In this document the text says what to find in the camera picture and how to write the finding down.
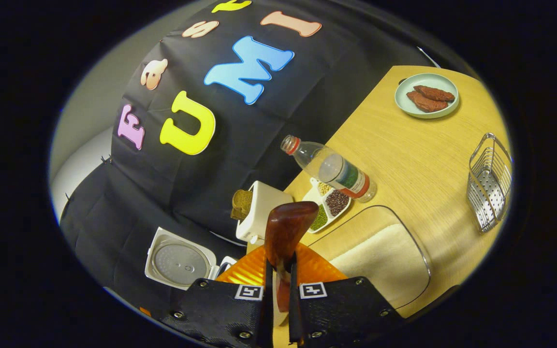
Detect thin white strip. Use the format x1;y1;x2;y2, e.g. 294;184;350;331
416;46;441;68

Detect white toaster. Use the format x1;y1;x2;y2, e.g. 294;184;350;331
235;181;294;245

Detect white rice cooker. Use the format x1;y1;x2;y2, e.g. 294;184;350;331
144;227;238;291

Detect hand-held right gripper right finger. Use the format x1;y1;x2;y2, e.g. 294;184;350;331
288;243;405;348

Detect pale green plate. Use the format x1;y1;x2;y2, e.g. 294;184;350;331
395;73;460;119

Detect black backdrop cloth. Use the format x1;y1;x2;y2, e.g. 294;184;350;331
59;0;434;310

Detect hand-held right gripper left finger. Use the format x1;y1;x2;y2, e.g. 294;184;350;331
155;243;274;348

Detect brown wooden spoon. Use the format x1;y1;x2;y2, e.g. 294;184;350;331
264;201;320;314

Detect green mung beans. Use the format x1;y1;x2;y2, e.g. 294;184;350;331
310;204;328;232

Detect metal wire chopstick holder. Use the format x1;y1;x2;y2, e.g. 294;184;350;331
467;133;513;234

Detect dark red beans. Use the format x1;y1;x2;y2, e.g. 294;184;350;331
325;189;350;217

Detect red meat slice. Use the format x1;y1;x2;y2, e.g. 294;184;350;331
413;85;455;102
407;91;449;113

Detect white divided grain dish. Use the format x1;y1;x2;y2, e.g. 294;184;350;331
302;177;354;234

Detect clear plastic water bottle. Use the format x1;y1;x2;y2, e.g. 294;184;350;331
280;135;377;203

